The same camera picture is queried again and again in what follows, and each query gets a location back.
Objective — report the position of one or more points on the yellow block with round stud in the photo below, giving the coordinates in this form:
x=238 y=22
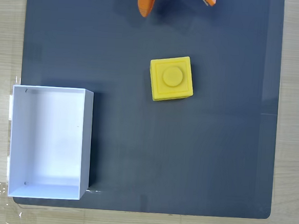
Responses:
x=171 y=79

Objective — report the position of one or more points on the white open cardboard box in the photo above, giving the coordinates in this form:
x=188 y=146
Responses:
x=50 y=141

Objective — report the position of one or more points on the dark grey table mat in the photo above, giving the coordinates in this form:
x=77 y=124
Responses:
x=161 y=156

